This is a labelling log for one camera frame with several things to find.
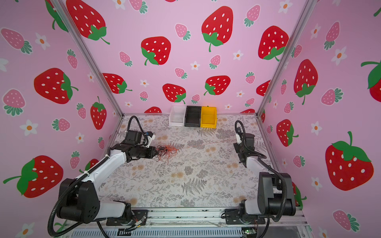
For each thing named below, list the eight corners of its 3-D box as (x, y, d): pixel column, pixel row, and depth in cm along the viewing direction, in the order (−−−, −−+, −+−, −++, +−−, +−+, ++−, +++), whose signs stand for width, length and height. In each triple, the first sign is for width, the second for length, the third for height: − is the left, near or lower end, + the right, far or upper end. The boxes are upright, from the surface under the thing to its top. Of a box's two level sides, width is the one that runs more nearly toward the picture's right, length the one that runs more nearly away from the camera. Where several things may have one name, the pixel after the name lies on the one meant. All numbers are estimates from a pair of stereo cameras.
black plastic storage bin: (185, 128, 114) (184, 122, 109) (186, 111, 126) (185, 105, 121) (201, 128, 114) (201, 122, 109) (200, 111, 126) (201, 105, 121)
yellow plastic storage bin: (200, 128, 114) (200, 122, 109) (200, 111, 127) (200, 105, 121) (217, 128, 114) (218, 122, 109) (215, 111, 127) (216, 105, 121)
